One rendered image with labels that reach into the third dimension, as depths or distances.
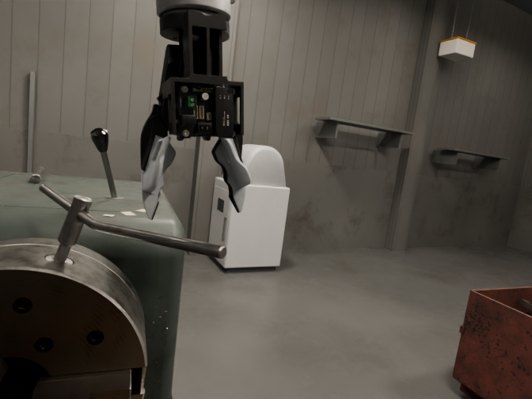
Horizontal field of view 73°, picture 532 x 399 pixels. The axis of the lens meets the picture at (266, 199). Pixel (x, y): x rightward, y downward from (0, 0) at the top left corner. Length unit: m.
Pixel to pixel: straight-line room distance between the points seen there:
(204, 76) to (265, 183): 3.70
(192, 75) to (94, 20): 4.20
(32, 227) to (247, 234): 3.46
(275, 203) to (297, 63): 2.05
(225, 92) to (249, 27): 4.60
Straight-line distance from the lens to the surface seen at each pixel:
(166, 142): 0.39
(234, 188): 0.44
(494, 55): 8.17
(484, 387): 2.72
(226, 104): 0.37
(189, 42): 0.36
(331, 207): 5.60
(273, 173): 4.07
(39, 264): 0.51
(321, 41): 5.45
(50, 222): 0.67
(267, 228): 4.11
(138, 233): 0.41
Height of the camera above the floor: 1.40
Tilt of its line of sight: 8 degrees down
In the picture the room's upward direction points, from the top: 7 degrees clockwise
